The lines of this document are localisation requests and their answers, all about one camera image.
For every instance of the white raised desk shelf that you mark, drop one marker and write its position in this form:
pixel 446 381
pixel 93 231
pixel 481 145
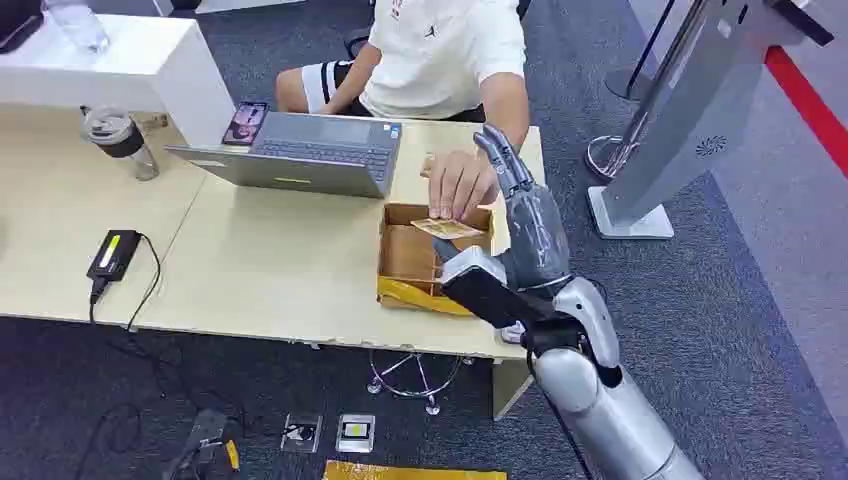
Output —
pixel 119 73

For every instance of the black floor device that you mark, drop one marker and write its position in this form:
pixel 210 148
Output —
pixel 199 440

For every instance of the black power adapter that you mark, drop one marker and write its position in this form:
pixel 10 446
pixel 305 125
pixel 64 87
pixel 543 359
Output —
pixel 114 255

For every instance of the black smartphone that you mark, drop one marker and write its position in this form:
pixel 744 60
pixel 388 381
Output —
pixel 244 123

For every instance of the wooden card box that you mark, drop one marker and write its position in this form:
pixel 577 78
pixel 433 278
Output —
pixel 407 255

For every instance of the yellow package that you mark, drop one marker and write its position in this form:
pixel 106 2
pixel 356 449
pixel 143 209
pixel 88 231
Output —
pixel 411 472

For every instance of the clear plastic bottle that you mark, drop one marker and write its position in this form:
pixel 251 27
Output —
pixel 79 25

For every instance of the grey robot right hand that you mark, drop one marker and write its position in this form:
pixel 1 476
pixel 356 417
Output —
pixel 533 232

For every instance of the clear tumbler with black band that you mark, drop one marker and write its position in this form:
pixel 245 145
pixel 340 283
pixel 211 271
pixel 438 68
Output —
pixel 122 142

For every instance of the grey laptop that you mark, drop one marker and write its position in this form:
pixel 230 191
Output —
pixel 311 156

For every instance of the silver floor socket plate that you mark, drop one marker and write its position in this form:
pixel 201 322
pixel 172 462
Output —
pixel 356 433
pixel 301 433

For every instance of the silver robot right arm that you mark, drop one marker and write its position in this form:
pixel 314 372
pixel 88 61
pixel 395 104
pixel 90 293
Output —
pixel 596 411

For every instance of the black bag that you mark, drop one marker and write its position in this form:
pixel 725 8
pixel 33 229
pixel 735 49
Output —
pixel 16 23

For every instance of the black office chair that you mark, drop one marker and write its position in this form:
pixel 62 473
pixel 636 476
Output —
pixel 358 41

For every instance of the black stanchion post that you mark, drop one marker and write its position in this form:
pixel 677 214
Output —
pixel 636 73

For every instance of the yellow printed card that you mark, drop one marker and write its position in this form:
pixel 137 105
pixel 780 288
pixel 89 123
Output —
pixel 447 229

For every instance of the person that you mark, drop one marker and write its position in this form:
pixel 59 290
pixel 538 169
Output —
pixel 437 60

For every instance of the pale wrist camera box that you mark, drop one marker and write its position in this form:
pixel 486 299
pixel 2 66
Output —
pixel 480 285

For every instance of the person's left hand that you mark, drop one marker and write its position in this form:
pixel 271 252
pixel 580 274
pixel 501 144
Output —
pixel 460 182

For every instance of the chrome stool base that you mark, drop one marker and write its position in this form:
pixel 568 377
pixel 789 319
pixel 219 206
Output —
pixel 417 391

